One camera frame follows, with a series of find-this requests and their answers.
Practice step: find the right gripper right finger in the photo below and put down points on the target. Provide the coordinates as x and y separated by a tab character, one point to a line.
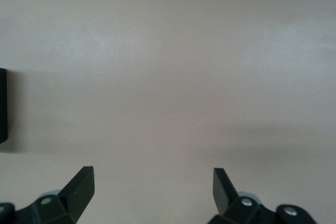
223	195

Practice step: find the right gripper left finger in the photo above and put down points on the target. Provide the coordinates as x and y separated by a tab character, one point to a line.
76	197

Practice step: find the black rectangular plastic box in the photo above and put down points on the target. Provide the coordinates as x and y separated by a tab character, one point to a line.
3	103

